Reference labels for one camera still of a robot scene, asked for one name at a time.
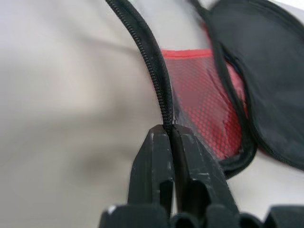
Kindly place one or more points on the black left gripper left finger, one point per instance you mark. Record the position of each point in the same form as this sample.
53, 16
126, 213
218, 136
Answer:
152, 161

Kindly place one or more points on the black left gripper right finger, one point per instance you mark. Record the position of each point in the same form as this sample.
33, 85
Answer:
202, 166

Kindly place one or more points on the black and red paddle case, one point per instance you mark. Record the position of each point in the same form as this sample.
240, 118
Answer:
249, 71

